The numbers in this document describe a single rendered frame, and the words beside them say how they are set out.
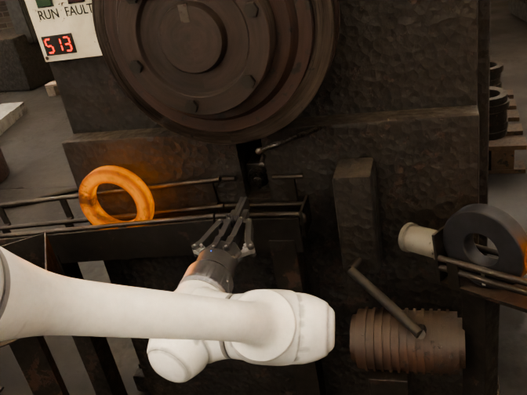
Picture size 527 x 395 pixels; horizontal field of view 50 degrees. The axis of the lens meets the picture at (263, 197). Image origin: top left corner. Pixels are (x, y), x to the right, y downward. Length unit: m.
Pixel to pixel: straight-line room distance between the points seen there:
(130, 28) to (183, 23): 0.11
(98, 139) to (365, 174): 0.65
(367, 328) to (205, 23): 0.66
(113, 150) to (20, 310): 0.89
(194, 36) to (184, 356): 0.53
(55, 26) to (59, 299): 0.90
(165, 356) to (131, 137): 0.64
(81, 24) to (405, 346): 0.97
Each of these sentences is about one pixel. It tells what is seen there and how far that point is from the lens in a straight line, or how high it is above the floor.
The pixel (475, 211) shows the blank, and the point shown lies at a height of 0.78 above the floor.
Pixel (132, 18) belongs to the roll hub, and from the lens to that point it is 1.06.
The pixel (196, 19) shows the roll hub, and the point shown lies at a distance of 1.00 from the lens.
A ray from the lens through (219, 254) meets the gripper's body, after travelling 1.02.
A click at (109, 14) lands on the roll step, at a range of 1.16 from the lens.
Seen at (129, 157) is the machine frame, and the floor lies 0.82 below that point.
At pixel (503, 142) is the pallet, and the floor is 0.14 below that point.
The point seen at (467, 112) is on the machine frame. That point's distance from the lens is 1.20.
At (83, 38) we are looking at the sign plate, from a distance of 1.38.
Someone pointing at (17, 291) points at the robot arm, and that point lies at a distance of 0.55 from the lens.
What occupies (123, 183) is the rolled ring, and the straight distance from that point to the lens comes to 1.34.
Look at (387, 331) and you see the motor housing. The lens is 1.17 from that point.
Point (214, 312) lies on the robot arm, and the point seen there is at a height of 0.87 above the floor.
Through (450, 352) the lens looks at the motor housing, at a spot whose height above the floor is 0.50.
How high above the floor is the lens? 1.30
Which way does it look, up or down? 27 degrees down
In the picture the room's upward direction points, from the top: 11 degrees counter-clockwise
